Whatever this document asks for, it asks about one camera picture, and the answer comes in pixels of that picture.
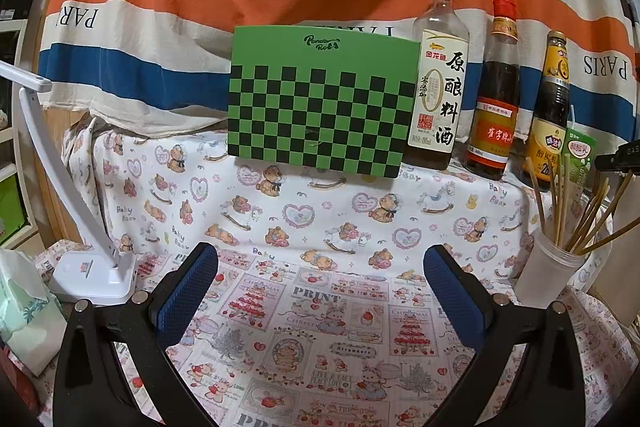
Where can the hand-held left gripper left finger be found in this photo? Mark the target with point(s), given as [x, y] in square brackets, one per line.
[187, 292]

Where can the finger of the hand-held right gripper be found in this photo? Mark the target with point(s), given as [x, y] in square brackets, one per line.
[620, 159]

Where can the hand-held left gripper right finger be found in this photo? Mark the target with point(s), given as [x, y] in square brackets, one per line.
[452, 292]

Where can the group of bamboo chopsticks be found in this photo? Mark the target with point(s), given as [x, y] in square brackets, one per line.
[560, 207]

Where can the translucent plastic cup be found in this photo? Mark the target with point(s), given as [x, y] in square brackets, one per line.
[545, 272]

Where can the green drink carton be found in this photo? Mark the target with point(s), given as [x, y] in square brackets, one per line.
[582, 162]

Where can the yellow label dark sauce bottle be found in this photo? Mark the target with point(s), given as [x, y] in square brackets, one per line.
[550, 107]

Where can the white desk lamp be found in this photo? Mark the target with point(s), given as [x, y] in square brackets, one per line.
[92, 277]

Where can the pink picture print tablecloth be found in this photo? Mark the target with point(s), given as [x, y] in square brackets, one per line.
[320, 337]

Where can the red cap dark sauce bottle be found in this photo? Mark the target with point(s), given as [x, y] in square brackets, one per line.
[492, 92]

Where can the bear print cloth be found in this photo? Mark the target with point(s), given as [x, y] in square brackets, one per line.
[325, 212]

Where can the pale green tissue pack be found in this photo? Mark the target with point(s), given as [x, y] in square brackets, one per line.
[22, 307]

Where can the clear cooking wine bottle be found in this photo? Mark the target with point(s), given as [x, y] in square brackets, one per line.
[440, 97]

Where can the green storage box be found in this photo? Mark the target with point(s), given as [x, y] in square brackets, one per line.
[10, 217]

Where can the green checkered box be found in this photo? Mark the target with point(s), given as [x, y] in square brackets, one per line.
[320, 107]

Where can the cluttered storage shelf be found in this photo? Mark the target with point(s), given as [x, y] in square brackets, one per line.
[12, 57]

